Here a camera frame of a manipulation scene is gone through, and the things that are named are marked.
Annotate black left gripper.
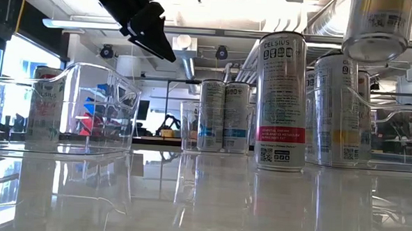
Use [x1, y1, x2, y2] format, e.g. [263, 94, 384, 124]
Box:
[81, 0, 180, 63]

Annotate clear plastic bin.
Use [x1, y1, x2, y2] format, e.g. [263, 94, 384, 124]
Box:
[303, 84, 412, 173]
[178, 99, 256, 156]
[0, 58, 143, 159]

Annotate white Celsius can blue band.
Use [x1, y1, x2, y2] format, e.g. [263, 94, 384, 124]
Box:
[196, 79, 227, 153]
[221, 81, 252, 155]

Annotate white round column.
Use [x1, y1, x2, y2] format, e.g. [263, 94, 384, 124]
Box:
[116, 54, 143, 79]

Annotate white ceiling box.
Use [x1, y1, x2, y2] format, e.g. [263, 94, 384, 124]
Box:
[172, 34, 199, 58]

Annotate silver pipe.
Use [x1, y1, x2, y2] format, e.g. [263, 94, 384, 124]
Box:
[180, 54, 198, 95]

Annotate long ceiling light strip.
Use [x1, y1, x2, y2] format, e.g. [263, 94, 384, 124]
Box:
[42, 17, 412, 49]

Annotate black computer monitor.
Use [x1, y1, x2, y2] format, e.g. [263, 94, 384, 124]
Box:
[136, 99, 151, 121]

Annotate white ceiling pipes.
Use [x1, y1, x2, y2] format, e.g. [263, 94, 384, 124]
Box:
[223, 38, 262, 84]

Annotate yellow hanging cable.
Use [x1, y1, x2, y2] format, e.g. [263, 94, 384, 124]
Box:
[14, 0, 27, 35]

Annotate silver ribbed ventilation duct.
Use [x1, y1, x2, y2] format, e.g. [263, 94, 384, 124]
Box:
[305, 0, 353, 38]

